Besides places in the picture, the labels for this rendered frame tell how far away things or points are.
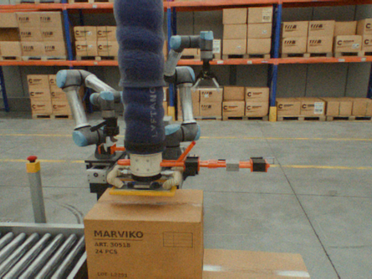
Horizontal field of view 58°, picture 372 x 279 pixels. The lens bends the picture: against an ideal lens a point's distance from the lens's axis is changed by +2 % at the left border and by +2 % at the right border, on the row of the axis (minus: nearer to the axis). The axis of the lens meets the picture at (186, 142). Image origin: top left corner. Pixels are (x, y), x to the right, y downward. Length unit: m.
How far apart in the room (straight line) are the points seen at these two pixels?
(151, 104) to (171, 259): 0.80
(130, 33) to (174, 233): 0.99
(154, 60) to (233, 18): 7.30
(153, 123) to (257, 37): 7.36
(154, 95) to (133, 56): 0.21
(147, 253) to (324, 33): 8.01
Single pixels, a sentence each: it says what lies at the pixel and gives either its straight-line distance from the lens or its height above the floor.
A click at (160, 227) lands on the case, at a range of 1.71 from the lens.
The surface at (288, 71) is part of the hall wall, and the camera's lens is 10.30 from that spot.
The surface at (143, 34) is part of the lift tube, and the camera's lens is 1.59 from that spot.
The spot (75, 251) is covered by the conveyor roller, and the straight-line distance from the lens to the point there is 2.31.
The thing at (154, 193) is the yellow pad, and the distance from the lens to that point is 1.69.
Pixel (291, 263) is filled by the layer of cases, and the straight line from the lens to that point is 2.16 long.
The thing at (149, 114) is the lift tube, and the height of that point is 1.47.
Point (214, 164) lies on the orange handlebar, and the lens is 1.72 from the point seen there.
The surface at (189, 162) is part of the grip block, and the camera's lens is 1.71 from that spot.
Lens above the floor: 1.75
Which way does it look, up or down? 15 degrees down
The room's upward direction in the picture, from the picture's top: 1 degrees counter-clockwise
